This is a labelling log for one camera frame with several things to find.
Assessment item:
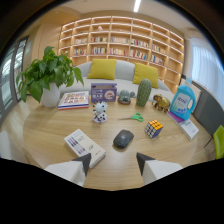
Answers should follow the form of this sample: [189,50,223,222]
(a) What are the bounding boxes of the dark grey computer mouse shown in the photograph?
[112,129,135,150]

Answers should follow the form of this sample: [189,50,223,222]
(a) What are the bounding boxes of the white pen box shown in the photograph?
[63,128,107,169]

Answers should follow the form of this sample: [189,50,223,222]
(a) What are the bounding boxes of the colourful puzzle cube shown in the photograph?
[144,119,164,139]

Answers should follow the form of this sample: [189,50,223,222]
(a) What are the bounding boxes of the white and purple book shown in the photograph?
[166,110,200,142]

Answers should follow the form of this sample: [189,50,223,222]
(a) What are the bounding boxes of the white spiky figurine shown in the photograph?
[91,101,109,125]

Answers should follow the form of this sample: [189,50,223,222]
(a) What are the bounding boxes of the golden elephant figurine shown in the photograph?
[151,93,172,113]

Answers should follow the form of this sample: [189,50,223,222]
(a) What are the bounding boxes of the green chair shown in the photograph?
[203,124,224,160]

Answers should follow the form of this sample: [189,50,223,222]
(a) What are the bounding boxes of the colourful picture book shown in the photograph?
[57,90,90,111]

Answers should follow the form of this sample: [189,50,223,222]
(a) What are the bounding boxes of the blue detergent bottle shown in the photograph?
[169,77,197,121]

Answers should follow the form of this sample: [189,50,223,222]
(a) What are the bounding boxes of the tall green cactus ornament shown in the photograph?
[135,78,153,108]

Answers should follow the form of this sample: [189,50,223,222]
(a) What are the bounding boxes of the small grey cactus ornament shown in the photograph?
[117,89,137,106]

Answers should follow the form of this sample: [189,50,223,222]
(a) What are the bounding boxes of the purple tissue box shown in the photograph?
[90,82,118,103]

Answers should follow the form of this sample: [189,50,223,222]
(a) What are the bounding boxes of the green plant in white pot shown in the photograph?
[15,45,85,109]

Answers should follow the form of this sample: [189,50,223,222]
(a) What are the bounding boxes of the yellow cushion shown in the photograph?
[132,62,160,89]
[86,58,118,81]

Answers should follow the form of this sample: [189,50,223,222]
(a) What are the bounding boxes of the grey sofa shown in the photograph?
[58,59,174,102]

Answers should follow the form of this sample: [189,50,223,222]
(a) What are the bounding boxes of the green handled scissors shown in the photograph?
[117,112,145,123]

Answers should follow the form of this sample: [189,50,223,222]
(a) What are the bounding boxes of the wooden bookshelf wall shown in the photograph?
[58,15,185,95]

